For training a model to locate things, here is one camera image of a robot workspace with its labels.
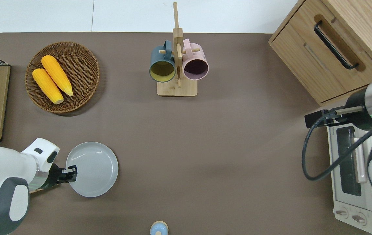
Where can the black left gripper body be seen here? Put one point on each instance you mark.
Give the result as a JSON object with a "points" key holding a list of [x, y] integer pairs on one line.
{"points": [[54, 176]]}

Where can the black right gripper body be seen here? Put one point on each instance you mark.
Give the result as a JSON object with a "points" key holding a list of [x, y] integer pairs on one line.
{"points": [[316, 118]]}

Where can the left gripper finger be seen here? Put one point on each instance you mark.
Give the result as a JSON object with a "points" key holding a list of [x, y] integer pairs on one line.
{"points": [[67, 178], [71, 169]]}

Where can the gray plate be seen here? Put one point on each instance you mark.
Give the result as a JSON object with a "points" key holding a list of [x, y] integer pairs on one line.
{"points": [[94, 169]]}

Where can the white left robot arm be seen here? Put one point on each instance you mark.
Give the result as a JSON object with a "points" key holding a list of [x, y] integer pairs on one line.
{"points": [[0, 163]]}

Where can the wooden plate rack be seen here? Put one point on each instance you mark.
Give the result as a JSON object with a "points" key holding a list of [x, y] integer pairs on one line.
{"points": [[36, 190]]}

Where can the wooden drawer cabinet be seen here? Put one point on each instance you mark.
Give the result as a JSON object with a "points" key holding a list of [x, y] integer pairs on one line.
{"points": [[303, 65]]}

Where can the yellow corn cob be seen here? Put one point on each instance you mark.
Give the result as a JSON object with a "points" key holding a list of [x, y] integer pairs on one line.
{"points": [[57, 75], [47, 85]]}

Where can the white toaster oven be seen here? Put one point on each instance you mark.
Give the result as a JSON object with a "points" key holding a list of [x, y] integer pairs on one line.
{"points": [[342, 202]]}

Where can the brown wicker basket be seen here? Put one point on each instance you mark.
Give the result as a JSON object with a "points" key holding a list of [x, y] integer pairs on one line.
{"points": [[84, 65]]}

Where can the brown table mat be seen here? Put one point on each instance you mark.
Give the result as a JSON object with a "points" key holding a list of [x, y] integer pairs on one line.
{"points": [[205, 147]]}

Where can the wooden mug tree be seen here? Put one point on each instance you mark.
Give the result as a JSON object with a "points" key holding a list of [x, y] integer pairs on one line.
{"points": [[176, 89]]}

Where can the pink mug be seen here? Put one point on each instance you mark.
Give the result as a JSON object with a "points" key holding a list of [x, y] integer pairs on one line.
{"points": [[196, 54]]}

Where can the dark blue mug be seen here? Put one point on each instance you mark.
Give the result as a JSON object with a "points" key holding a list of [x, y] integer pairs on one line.
{"points": [[159, 55]]}

